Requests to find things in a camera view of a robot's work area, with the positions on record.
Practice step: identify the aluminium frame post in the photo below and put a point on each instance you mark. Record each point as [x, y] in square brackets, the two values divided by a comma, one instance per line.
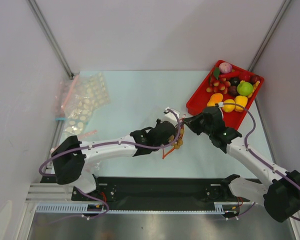
[284, 7]
[48, 33]

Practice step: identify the red chili pepper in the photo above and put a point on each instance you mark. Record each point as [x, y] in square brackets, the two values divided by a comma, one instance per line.
[230, 74]

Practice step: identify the orange yellow mango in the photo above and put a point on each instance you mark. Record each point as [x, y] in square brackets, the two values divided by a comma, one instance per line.
[215, 99]

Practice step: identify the left aluminium frame post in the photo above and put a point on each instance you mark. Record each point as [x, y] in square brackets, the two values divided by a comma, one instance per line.
[48, 33]

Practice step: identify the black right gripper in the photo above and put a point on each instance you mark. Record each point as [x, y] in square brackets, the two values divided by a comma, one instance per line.
[196, 120]

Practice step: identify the green apple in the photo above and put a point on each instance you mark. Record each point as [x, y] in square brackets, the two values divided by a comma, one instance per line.
[244, 88]

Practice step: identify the pink zipper empty bag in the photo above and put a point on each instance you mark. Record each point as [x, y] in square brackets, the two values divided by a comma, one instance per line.
[72, 135]

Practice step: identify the red apple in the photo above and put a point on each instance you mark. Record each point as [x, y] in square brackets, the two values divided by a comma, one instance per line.
[244, 76]

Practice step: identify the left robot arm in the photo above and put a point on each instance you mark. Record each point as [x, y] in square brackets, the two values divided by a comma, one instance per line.
[73, 159]

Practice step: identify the red lychee cluster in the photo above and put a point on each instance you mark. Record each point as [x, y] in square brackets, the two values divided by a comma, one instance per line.
[218, 85]

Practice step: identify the dark plum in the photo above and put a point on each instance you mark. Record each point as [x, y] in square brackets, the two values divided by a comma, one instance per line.
[254, 79]

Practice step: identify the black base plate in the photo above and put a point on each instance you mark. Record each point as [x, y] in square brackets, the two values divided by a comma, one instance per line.
[163, 194]

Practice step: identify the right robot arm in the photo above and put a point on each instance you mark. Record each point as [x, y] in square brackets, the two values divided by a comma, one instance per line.
[278, 190]

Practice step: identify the red plastic tray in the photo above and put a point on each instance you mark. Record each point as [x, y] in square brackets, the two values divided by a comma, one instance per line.
[197, 102]

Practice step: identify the right aluminium frame post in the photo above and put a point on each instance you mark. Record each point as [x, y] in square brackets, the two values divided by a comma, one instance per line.
[284, 7]

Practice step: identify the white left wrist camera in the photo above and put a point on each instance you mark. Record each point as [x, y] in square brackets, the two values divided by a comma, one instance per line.
[171, 115]

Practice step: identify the yellow bell pepper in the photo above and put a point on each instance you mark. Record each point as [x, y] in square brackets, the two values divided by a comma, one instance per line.
[240, 103]

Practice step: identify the purple onion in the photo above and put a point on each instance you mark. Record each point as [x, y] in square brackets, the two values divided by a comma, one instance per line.
[225, 68]

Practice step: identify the yellow lemon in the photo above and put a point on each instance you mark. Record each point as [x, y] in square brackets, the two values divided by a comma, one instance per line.
[228, 106]

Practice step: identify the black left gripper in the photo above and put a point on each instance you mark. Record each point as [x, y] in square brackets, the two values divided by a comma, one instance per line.
[158, 121]

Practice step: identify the clear zip bag orange zipper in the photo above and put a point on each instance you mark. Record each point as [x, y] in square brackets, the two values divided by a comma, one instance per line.
[166, 150]

